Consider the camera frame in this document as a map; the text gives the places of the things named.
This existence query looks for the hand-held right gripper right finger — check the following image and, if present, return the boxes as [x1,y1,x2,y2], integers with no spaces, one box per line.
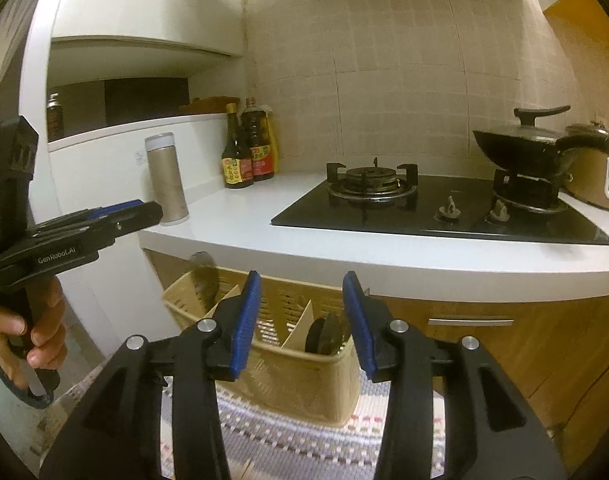
[342,270,568,480]

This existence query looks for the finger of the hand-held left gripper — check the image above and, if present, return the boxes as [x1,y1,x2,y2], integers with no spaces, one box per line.
[92,201,163,242]
[37,199,146,234]

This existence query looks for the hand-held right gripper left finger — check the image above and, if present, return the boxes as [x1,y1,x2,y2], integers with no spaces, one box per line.
[39,270,262,480]

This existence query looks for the black ladle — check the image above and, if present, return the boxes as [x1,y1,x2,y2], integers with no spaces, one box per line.
[304,312,353,356]

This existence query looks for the large dark handled spoon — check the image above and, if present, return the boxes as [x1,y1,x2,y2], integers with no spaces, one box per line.
[190,252,219,318]

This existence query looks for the yellow plastic utensil basket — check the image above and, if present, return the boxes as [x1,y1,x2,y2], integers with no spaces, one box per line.
[163,267,370,428]

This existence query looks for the person's left hand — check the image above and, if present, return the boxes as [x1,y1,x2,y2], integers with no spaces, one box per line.
[0,277,68,371]

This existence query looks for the silver thermos bottle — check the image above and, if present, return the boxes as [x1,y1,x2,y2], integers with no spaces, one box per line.
[144,132,190,226]

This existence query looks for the white kitchen counter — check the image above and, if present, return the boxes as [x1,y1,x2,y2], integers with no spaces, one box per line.
[139,170,609,303]

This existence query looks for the small dark sauce bottle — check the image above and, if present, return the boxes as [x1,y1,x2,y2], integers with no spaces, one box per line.
[222,103,255,190]

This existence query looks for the striped woven table mat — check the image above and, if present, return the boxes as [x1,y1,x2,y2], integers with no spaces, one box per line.
[159,375,448,480]

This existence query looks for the brown wooden board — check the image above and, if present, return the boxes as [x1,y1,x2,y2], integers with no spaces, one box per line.
[178,96,241,116]

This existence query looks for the black glass gas stove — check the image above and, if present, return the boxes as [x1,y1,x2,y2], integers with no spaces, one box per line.
[270,157,609,247]

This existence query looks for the large dark sauce bottle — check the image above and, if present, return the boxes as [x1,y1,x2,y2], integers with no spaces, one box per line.
[240,97,278,182]

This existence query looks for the wooden base cabinets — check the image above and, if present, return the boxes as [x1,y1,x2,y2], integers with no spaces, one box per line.
[142,247,609,461]

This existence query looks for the black wok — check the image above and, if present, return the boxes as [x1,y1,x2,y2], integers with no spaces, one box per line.
[472,127,609,181]

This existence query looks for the brown rice cooker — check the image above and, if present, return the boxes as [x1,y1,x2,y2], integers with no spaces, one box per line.
[559,121,609,211]

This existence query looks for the long metal drawer handle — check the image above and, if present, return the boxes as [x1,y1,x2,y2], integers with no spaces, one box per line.
[427,316,514,328]

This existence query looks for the yellow wall cabinet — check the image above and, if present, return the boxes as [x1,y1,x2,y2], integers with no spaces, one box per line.
[542,0,609,61]

